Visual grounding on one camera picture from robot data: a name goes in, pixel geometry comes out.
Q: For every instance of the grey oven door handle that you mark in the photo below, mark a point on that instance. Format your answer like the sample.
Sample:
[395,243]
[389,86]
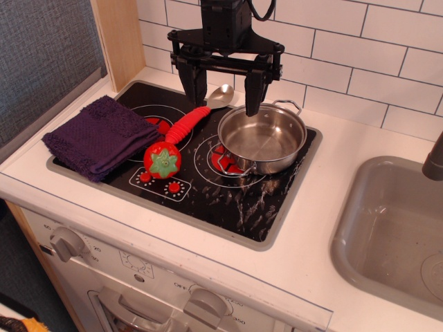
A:
[134,312]

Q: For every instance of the purple folded towel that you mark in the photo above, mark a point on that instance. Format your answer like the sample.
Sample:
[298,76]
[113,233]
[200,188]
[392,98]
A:
[101,137]

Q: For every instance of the wooden side post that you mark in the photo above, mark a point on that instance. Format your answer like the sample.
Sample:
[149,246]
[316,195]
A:
[120,37]

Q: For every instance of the grey oven temperature knob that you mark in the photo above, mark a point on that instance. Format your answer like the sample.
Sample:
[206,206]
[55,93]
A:
[206,307]

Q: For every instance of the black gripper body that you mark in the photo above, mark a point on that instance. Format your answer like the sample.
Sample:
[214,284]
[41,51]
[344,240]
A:
[226,43]

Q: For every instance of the grey timer knob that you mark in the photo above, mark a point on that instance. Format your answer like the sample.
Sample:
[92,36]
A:
[66,243]

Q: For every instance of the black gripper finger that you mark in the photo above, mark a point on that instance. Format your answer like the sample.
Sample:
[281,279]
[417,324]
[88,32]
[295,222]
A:
[194,81]
[256,84]

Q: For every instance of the grey faucet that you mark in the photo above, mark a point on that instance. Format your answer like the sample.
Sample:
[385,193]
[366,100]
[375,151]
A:
[433,165]

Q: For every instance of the stainless steel pan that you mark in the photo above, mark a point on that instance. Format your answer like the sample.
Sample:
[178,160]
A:
[266,143]

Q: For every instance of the black toy stovetop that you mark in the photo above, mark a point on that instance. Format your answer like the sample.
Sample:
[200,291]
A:
[208,194]

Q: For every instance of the grey sink basin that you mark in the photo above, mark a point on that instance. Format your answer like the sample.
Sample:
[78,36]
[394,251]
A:
[389,236]

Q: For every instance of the red handled metal spoon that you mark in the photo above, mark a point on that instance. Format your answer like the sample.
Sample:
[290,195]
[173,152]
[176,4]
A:
[218,99]

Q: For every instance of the red toy tomato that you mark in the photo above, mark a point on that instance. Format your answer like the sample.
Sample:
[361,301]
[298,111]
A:
[162,160]

